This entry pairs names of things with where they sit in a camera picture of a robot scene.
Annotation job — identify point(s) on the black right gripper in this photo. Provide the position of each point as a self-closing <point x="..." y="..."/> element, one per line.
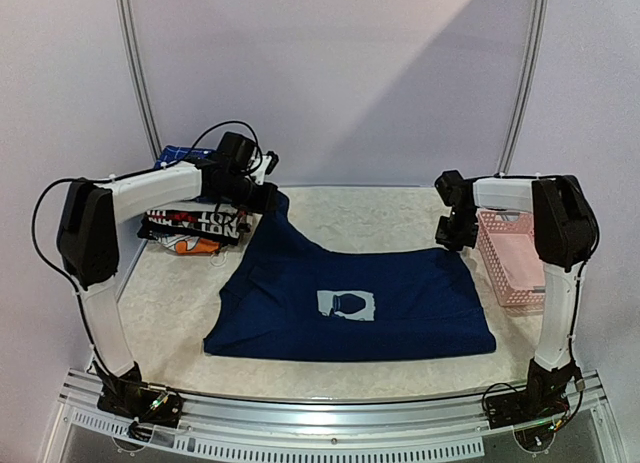
<point x="451" y="233"/>

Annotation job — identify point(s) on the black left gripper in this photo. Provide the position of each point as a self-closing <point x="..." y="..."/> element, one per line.
<point x="264" y="205"/>

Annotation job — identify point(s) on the pink plastic laundry basket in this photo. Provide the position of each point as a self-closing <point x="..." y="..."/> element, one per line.
<point x="506" y="243"/>

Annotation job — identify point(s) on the dark blue garment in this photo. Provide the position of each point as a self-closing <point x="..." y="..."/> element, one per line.
<point x="291" y="299"/>

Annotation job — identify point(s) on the blue plaid flannel shirt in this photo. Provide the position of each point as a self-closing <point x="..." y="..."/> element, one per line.
<point x="171" y="153"/>

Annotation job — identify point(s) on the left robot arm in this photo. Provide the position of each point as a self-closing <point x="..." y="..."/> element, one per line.
<point x="88" y="242"/>

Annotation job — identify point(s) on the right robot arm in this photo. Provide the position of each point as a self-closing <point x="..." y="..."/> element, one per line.
<point x="566" y="234"/>

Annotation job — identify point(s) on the black shirt with white letters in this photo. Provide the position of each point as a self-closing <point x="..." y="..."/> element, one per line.
<point x="218" y="227"/>

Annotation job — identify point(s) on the orange white printed shirt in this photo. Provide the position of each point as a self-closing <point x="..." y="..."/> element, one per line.
<point x="184" y="245"/>

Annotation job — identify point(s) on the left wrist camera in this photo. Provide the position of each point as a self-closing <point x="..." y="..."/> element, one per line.
<point x="262" y="165"/>

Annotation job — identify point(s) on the right aluminium frame post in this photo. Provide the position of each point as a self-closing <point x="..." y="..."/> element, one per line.
<point x="525" y="83"/>

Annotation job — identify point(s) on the aluminium frame post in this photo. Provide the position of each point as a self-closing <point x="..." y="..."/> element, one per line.
<point x="525" y="83"/>
<point x="136" y="70"/>

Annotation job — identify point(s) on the aluminium front rail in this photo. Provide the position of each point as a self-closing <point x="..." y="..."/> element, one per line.
<point x="444" y="428"/>

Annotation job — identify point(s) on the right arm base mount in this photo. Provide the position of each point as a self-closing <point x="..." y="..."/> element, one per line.
<point x="549" y="401"/>

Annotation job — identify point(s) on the left aluminium frame post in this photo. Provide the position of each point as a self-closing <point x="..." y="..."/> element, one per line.
<point x="136" y="70"/>

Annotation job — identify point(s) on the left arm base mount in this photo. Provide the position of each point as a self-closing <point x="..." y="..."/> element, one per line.
<point x="128" y="396"/>

